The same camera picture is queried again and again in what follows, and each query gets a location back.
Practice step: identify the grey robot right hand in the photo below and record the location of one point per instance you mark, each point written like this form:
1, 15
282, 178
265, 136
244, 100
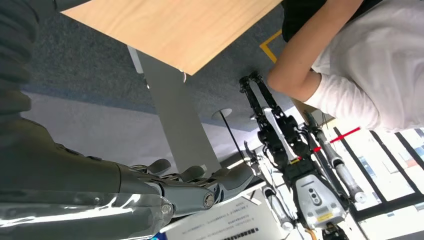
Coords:
66, 185

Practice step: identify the person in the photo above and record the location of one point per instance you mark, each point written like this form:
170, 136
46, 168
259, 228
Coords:
381, 66

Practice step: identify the grey kiosk stand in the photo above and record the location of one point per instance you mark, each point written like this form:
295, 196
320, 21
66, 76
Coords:
175, 116

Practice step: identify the white printed sign board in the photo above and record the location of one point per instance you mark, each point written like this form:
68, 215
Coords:
218, 222

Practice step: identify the stanchion with round base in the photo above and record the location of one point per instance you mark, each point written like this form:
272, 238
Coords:
232, 136

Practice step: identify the yellow floor tape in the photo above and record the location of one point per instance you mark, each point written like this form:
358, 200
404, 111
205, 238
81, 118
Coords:
269, 49

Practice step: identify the black and silver humanoid robot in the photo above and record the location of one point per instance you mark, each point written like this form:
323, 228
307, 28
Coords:
311, 185

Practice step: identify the red barrier belt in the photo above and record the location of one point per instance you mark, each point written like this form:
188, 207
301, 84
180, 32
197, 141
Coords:
346, 135

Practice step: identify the black window frame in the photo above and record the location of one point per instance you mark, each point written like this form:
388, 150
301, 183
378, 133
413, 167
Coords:
384, 185

